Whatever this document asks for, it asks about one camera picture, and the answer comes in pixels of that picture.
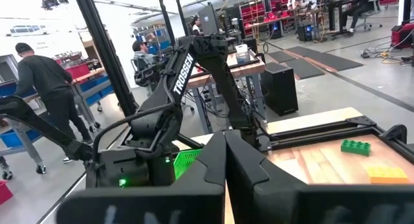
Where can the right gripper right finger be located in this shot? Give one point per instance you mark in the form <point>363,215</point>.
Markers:
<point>323,208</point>

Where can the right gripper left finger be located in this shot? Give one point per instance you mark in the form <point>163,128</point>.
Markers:
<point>145,208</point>

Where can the green toy brick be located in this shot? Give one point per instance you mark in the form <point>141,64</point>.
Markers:
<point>355,147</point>

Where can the yellow toy brick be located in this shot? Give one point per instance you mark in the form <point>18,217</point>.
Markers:
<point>386,176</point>

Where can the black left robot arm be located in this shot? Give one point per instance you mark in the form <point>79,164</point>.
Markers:
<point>181,78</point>

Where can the green plastic basket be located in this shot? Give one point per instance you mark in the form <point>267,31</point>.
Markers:
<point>186,161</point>

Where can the black computer tower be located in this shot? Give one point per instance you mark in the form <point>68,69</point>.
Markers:
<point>279,88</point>

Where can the cart with blue bins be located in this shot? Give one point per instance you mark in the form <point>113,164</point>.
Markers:
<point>93,88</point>

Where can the metal cart with casters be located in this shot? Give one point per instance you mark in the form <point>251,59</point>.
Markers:
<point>29,146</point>

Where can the black floor mat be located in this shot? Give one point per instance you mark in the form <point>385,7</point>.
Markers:
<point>281,56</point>
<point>326,59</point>
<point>304,68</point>

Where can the red floor bin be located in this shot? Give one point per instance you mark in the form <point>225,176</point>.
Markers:
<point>4,193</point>

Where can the blue bin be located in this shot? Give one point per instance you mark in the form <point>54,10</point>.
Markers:
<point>13,138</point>

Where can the person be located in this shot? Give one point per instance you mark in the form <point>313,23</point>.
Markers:
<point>359,8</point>
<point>142,54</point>
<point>45,81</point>
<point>196,27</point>

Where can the wooden workbench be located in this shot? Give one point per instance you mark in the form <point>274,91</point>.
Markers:
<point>246,68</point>

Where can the clear plastic box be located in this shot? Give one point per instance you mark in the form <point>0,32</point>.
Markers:
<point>242,55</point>

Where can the black slanted pole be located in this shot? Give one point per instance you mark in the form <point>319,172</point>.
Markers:
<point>181,13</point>
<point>166,20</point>

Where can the red machine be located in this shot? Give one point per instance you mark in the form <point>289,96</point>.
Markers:
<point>402,34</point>

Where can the grey monitor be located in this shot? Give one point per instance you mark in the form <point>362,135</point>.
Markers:
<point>208,20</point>

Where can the office chair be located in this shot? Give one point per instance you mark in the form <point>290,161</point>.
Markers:
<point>370,15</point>

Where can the red shelving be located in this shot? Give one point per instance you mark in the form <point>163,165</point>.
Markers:
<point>255,13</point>

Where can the black table frame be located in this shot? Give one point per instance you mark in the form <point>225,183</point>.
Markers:
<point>323,133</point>

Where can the black gantry frame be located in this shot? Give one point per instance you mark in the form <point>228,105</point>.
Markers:
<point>103,55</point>

